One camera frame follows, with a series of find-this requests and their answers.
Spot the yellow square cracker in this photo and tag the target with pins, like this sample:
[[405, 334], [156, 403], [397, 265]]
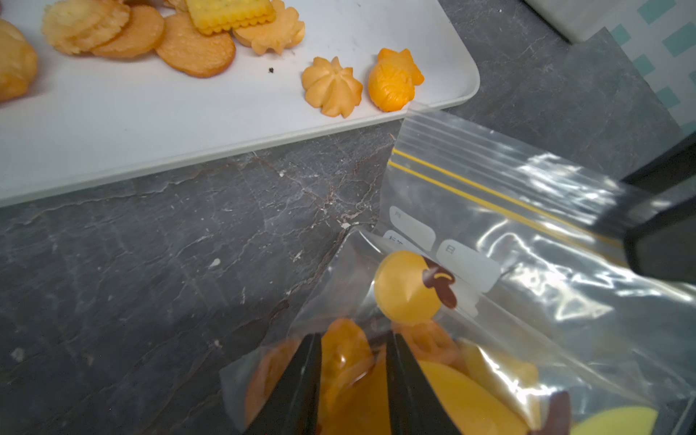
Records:
[[215, 16]]

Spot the ziploc bag with yellow snack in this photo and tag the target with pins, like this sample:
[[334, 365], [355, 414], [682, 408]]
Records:
[[523, 317]]

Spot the ridged round cookie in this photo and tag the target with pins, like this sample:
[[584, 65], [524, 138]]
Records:
[[78, 26]]

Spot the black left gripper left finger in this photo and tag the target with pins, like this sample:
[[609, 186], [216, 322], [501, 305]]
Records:
[[292, 408]]

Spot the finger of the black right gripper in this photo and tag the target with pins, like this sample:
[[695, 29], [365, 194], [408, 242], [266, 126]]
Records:
[[663, 246]]

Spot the flower shaped cookie on tray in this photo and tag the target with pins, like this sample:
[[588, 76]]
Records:
[[331, 87]]

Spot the leaf shaped cookie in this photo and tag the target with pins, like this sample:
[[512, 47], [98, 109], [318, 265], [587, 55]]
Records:
[[285, 32]]

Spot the white plastic tray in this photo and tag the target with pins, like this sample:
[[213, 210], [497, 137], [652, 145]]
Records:
[[87, 121]]

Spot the round orange cookie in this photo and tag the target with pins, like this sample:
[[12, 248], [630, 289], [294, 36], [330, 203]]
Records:
[[19, 62]]

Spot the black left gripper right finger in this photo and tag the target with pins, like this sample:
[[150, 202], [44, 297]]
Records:
[[413, 405]]

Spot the orange fish shaped cookie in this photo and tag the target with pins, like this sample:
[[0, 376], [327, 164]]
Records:
[[393, 80]]

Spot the round brown cookie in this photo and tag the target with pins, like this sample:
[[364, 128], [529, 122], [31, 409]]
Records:
[[185, 49]]

